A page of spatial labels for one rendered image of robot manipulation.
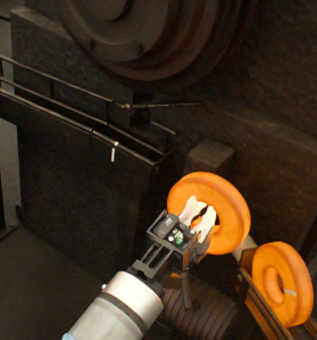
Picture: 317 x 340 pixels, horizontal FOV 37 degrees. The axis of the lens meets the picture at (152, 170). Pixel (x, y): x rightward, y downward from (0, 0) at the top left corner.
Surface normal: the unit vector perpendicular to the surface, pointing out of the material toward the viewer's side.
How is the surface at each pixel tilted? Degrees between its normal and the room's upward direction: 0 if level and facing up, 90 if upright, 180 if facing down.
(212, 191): 89
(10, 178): 0
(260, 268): 90
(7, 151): 0
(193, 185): 89
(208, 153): 0
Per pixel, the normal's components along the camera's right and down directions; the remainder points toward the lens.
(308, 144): 0.13, -0.76
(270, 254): -0.94, 0.11
